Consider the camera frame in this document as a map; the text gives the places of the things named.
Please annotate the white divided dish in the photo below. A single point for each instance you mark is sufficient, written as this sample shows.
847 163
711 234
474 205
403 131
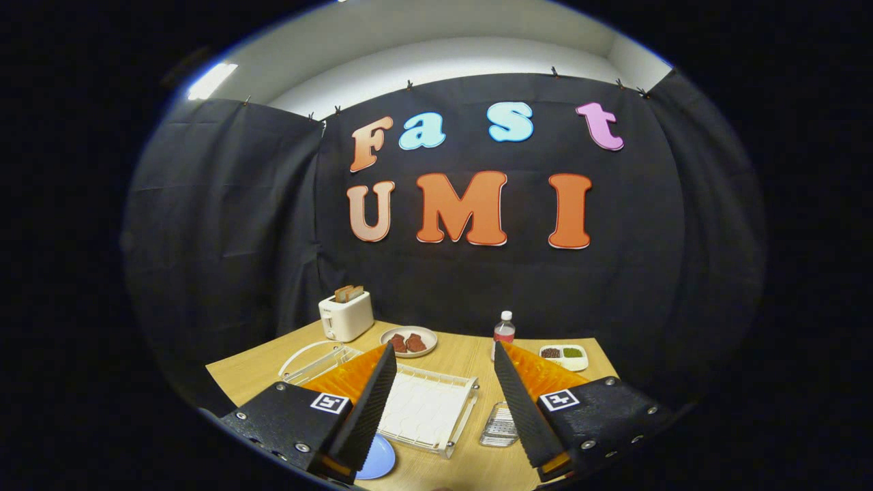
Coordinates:
573 364

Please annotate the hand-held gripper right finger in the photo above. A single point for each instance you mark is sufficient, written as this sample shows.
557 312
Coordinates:
522 409

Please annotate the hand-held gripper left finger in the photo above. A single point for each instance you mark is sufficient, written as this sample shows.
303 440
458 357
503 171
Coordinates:
372 409

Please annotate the plastic bottle with red label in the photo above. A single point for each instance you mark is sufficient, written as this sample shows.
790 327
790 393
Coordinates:
505 334

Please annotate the white toaster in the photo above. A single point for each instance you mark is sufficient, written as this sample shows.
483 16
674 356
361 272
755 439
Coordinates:
348 317

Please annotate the brown meat piece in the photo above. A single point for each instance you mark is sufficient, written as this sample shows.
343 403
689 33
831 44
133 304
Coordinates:
398 343
416 343

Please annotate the row of small cloth clips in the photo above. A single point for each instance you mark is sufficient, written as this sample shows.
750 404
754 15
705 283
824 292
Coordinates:
554 71

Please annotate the ceiling strip light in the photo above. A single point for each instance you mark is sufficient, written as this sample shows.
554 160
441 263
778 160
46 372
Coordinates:
213 80

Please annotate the brown toast slice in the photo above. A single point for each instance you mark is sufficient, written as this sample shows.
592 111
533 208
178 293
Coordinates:
357 292
342 294

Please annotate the beige plate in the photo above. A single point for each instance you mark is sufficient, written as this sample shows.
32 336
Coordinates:
431 339

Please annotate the black backdrop cloth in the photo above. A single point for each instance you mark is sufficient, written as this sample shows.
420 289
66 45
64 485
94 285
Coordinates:
273 204

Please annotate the blue plate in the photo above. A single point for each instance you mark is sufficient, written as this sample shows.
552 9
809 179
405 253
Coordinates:
378 460

